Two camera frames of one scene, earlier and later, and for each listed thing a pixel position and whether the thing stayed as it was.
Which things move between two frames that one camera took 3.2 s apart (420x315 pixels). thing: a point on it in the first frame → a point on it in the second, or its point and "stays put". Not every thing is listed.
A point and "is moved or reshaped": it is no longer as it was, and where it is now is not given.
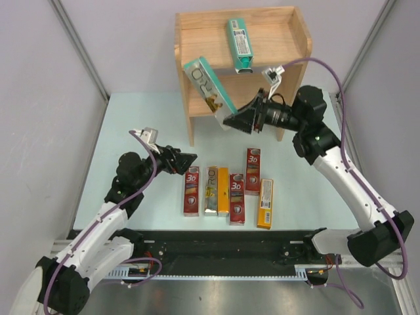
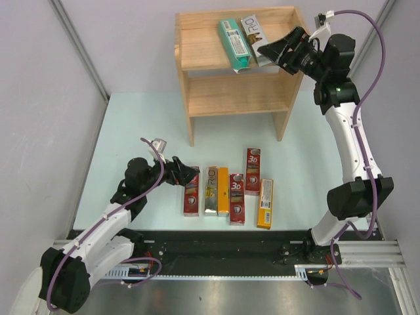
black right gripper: [254, 114] → [298, 40]
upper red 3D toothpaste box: [252, 171] stays put
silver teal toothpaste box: [210, 90] → [256, 39]
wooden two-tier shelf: [279, 39] stays put
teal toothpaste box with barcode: [240, 45] is moved or reshaped
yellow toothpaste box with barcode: [265, 203] stays put
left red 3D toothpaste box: [191, 191] stays put
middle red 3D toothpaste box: [237, 201] stays put
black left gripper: [180, 163] → [176, 174]
